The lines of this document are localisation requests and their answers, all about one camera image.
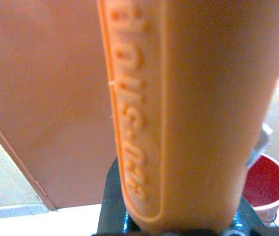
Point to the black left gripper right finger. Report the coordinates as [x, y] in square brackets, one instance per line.
[248, 217]

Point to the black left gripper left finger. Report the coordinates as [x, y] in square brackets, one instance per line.
[112, 204]

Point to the red plastic bucket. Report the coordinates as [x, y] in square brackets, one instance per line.
[268, 186]

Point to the brown wooden door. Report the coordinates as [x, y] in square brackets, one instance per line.
[46, 98]

